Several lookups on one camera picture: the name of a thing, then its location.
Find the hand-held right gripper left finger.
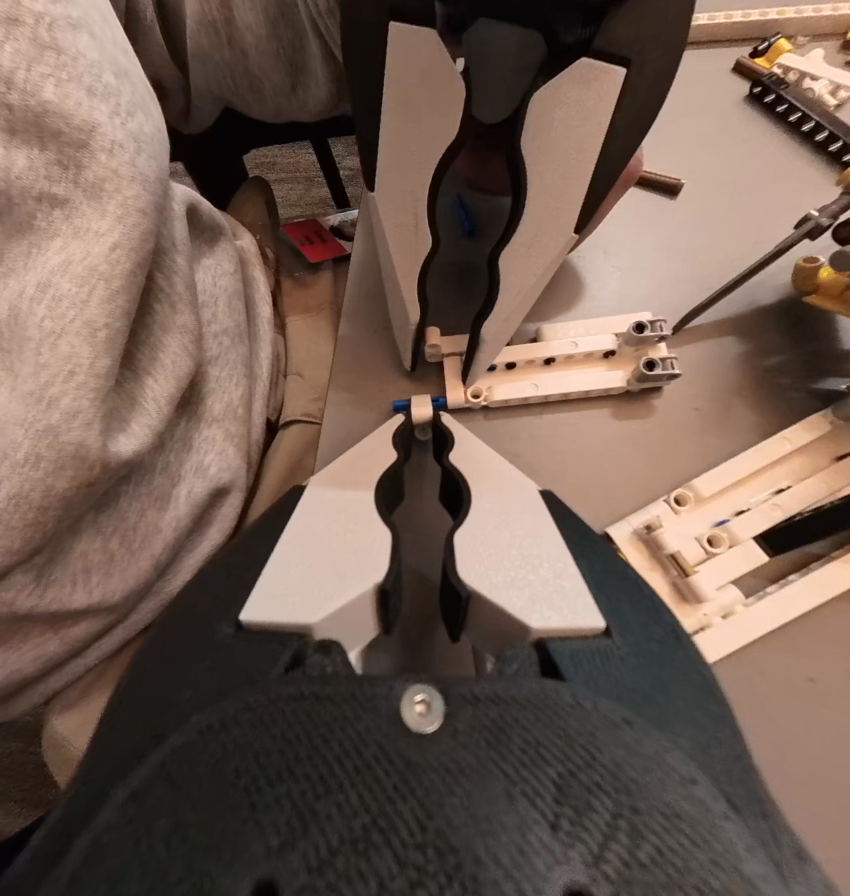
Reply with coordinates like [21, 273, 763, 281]
[237, 412, 420, 655]

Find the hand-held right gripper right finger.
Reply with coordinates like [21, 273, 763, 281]
[435, 412, 608, 659]

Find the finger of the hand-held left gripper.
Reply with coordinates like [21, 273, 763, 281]
[365, 21, 468, 373]
[461, 56, 623, 386]

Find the white connector with blue pin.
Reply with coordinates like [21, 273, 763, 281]
[392, 394, 449, 443]

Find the white lego beam assembly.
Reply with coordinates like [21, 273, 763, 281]
[425, 313, 683, 411]

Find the lego helicopter model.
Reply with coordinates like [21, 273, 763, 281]
[603, 157, 850, 664]

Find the person's left forearm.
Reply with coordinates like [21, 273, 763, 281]
[127, 0, 360, 135]

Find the long white lego beam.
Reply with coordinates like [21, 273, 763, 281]
[687, 0, 850, 46]

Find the white lego connector cluster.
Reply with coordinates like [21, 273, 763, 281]
[771, 48, 850, 107]

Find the long black lego beam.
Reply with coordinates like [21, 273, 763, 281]
[745, 73, 850, 170]

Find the person's left hand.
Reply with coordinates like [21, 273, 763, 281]
[593, 150, 644, 225]

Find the red foil packet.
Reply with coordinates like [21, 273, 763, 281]
[279, 217, 353, 267]

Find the brown shoe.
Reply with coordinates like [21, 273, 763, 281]
[225, 175, 283, 298]

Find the black chair frame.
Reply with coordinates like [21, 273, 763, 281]
[171, 114, 359, 212]

